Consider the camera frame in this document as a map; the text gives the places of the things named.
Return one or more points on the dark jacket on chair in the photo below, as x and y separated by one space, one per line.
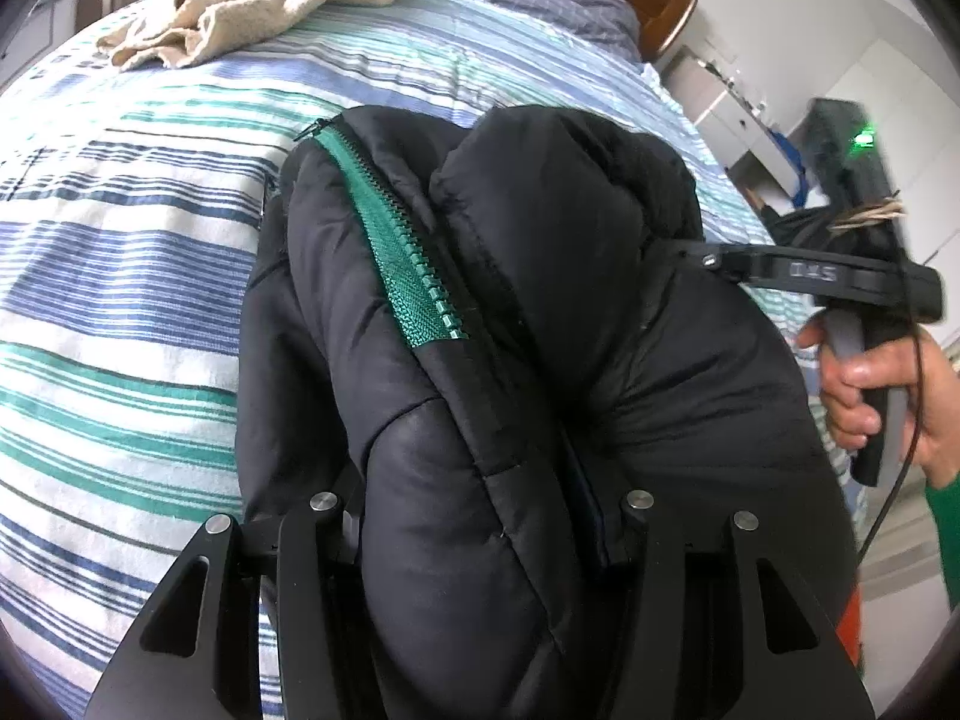
799 229

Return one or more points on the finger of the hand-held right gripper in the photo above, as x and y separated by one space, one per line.
720 259

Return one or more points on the wooden headboard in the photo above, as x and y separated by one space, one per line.
652 0

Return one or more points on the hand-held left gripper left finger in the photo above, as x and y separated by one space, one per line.
315 547

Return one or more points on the black puffer jacket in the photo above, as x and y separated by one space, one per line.
487 360

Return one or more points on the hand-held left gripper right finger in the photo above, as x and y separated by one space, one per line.
649 547

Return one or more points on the beige cloth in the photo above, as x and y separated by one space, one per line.
255 0

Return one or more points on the blue checked pillow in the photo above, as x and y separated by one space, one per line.
540 7

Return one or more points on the person's right forearm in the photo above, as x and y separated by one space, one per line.
946 540

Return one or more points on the bed with striped sheet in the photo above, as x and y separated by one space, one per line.
112 277

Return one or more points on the person's right hand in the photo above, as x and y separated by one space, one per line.
941 405

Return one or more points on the blue cloth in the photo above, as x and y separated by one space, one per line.
791 165

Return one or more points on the white bedside cabinet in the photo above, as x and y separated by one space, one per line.
731 112

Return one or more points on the person's orange fleece pants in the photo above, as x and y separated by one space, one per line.
855 637

